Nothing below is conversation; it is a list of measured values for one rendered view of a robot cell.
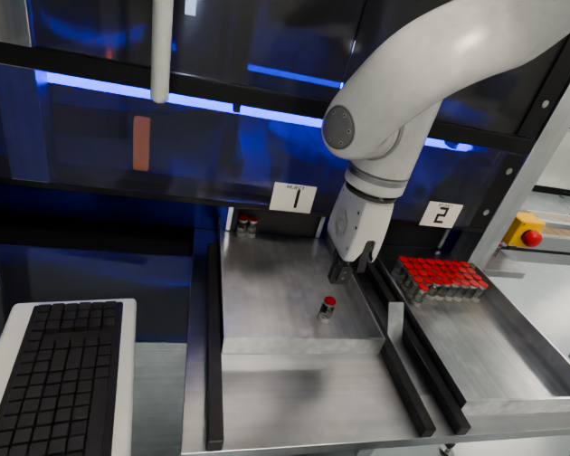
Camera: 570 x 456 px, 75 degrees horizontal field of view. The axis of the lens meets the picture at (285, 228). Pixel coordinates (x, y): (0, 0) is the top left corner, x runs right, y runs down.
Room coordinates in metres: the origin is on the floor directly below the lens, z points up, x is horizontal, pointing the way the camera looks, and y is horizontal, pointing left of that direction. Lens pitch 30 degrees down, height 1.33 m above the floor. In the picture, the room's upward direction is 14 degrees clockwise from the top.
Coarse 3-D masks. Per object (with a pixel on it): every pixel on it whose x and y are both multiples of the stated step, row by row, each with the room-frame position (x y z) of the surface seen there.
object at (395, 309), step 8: (392, 304) 0.52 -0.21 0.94; (400, 304) 0.52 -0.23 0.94; (392, 312) 0.51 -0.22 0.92; (400, 312) 0.51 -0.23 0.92; (392, 320) 0.50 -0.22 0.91; (400, 320) 0.51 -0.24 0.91; (392, 328) 0.49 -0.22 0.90; (400, 328) 0.50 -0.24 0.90; (392, 336) 0.49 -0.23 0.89; (400, 336) 0.49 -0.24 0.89; (400, 344) 0.48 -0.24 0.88; (400, 352) 0.46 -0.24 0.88; (408, 360) 0.45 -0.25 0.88; (408, 368) 0.43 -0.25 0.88; (416, 368) 0.44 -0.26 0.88; (416, 376) 0.42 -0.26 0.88; (416, 384) 0.41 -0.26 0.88; (424, 384) 0.41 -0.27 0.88; (424, 392) 0.39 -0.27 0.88
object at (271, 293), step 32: (224, 256) 0.61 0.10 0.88; (256, 256) 0.63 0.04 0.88; (288, 256) 0.66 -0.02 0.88; (320, 256) 0.69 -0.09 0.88; (224, 288) 0.51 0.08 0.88; (256, 288) 0.54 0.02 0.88; (288, 288) 0.56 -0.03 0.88; (320, 288) 0.58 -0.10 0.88; (352, 288) 0.58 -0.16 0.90; (224, 320) 0.41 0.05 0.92; (256, 320) 0.45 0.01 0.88; (288, 320) 0.47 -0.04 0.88; (352, 320) 0.51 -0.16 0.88; (224, 352) 0.38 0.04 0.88; (256, 352) 0.39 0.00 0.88; (288, 352) 0.40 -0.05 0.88; (320, 352) 0.42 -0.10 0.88; (352, 352) 0.44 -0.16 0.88
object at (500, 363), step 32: (416, 320) 0.52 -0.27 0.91; (448, 320) 0.58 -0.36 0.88; (480, 320) 0.61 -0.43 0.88; (512, 320) 0.62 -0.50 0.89; (448, 352) 0.49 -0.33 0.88; (480, 352) 0.51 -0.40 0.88; (512, 352) 0.53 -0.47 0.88; (544, 352) 0.54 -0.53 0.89; (448, 384) 0.40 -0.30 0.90; (480, 384) 0.44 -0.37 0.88; (512, 384) 0.46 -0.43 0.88; (544, 384) 0.47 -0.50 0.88
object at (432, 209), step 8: (432, 208) 0.75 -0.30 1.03; (456, 208) 0.77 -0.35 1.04; (424, 216) 0.75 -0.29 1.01; (432, 216) 0.75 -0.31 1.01; (440, 216) 0.76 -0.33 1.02; (448, 216) 0.76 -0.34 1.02; (456, 216) 0.77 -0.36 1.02; (424, 224) 0.75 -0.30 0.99; (432, 224) 0.76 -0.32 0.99; (440, 224) 0.76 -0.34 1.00; (448, 224) 0.77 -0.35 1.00
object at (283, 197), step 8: (280, 184) 0.65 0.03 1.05; (288, 184) 0.65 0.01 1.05; (280, 192) 0.65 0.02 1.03; (288, 192) 0.66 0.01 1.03; (296, 192) 0.66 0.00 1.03; (304, 192) 0.67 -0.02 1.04; (312, 192) 0.67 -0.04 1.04; (272, 200) 0.65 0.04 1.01; (280, 200) 0.65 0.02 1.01; (288, 200) 0.66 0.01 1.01; (304, 200) 0.67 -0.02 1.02; (312, 200) 0.67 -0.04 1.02; (272, 208) 0.65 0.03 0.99; (280, 208) 0.65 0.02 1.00; (288, 208) 0.66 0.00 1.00; (296, 208) 0.66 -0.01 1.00; (304, 208) 0.67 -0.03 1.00
